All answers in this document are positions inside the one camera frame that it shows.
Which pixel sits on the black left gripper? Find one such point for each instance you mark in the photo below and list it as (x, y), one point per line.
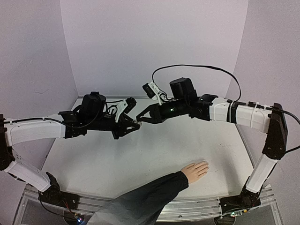
(121, 132)

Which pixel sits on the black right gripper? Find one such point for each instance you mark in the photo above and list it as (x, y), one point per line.
(155, 113)

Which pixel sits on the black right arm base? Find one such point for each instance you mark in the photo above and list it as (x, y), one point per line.
(244, 201)

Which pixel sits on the dark sleeved forearm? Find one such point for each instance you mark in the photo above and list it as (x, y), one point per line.
(143, 205)

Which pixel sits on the aluminium table frame rail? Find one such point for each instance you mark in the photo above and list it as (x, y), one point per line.
(64, 208)

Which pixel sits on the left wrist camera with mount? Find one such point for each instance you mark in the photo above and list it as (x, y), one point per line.
(123, 106)

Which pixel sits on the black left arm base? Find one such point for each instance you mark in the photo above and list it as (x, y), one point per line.
(54, 196)

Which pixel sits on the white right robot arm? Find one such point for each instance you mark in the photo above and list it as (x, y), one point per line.
(263, 127)

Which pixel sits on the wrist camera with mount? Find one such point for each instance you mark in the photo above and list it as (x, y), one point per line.
(155, 93)
(123, 106)

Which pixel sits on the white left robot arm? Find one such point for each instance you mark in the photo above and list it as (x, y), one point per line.
(12, 132)

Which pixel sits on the mannequin hand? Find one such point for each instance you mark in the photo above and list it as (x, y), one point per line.
(195, 171)

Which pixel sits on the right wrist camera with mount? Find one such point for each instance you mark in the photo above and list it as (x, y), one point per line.
(155, 93)

